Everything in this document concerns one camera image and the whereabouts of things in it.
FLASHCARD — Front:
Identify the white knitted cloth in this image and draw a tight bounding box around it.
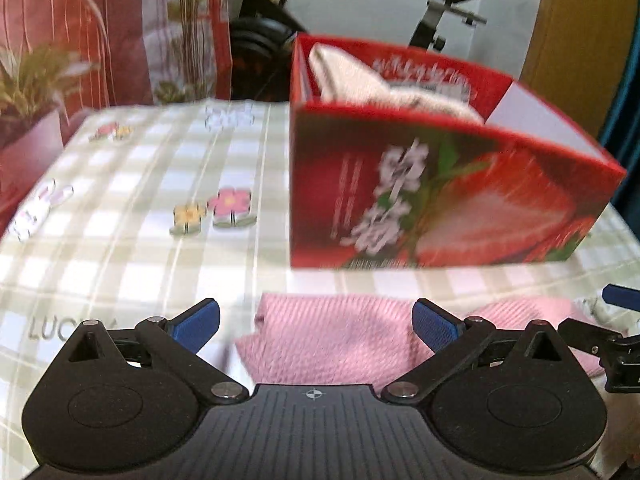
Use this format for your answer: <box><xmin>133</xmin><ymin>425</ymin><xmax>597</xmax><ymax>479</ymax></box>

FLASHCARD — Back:
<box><xmin>309</xmin><ymin>44</ymin><xmax>484</xmax><ymax>125</ymax></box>

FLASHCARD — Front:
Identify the pink knitted cloth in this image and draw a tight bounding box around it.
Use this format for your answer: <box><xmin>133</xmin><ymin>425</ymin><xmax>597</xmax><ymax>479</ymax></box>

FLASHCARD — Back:
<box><xmin>233</xmin><ymin>291</ymin><xmax>606</xmax><ymax>394</ymax></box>

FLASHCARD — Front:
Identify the green checked bunny tablecloth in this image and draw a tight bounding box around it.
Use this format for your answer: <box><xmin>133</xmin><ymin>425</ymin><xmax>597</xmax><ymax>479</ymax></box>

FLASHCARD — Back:
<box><xmin>1</xmin><ymin>101</ymin><xmax>639</xmax><ymax>479</ymax></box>

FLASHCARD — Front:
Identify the teal curtain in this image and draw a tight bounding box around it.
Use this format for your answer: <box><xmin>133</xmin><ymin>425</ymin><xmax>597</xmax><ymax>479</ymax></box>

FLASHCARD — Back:
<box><xmin>596</xmin><ymin>66</ymin><xmax>640</xmax><ymax>241</ymax></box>

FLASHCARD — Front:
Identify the red strawberry cardboard box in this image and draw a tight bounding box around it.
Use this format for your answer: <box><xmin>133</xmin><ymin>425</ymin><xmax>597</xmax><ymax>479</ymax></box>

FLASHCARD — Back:
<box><xmin>290</xmin><ymin>35</ymin><xmax>625</xmax><ymax>269</ymax></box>

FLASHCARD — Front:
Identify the wooden door panel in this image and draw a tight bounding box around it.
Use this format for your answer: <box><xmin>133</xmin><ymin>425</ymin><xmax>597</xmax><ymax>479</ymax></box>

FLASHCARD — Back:
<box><xmin>520</xmin><ymin>0</ymin><xmax>638</xmax><ymax>138</ymax></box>

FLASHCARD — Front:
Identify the black exercise bike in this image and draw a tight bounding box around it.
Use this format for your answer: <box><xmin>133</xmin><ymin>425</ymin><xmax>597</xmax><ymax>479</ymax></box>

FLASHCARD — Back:
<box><xmin>228</xmin><ymin>0</ymin><xmax>493</xmax><ymax>104</ymax></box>

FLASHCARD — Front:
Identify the printed red backdrop cloth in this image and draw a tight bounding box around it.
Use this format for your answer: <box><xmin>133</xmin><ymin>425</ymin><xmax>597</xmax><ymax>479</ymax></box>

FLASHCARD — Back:
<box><xmin>0</xmin><ymin>0</ymin><xmax>234</xmax><ymax>231</ymax></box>

